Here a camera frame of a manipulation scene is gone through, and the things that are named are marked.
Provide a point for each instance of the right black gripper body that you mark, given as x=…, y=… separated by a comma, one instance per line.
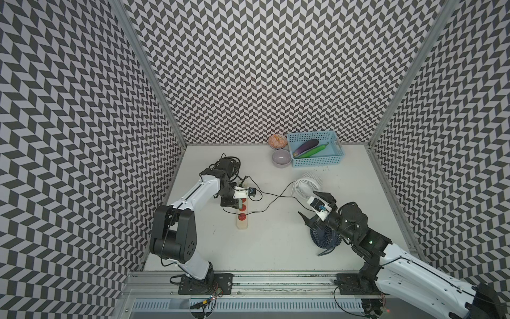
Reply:
x=333, y=221

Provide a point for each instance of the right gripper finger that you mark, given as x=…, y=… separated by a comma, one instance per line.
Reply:
x=327, y=198
x=310, y=222

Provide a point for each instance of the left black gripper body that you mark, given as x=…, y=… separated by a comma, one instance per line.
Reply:
x=226, y=194

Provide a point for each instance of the cream power strip red sockets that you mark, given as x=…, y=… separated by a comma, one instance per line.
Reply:
x=242, y=215

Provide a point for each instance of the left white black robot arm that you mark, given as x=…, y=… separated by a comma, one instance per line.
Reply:
x=174, y=233

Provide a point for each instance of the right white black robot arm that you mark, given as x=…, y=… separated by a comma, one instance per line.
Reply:
x=394, y=271

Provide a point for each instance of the dark blue desk fan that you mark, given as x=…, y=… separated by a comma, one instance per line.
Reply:
x=325, y=239

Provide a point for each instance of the white desk fan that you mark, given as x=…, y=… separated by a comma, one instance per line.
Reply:
x=306, y=185

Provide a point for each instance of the green cucumber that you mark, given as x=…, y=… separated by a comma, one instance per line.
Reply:
x=313, y=151

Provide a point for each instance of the light blue plastic basket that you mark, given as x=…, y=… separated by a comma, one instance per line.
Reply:
x=332, y=155

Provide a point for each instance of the purple eggplant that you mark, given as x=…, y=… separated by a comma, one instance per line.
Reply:
x=308, y=145

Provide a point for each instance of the lilac plastic bowl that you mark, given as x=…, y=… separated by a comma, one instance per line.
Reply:
x=281, y=158

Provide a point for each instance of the orange patterned bowl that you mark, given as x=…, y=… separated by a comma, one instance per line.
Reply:
x=277, y=141

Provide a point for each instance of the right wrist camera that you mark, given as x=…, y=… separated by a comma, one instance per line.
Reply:
x=321, y=208

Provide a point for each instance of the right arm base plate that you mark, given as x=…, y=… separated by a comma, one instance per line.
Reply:
x=353, y=284

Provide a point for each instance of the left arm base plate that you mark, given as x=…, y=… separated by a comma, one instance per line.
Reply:
x=217, y=284

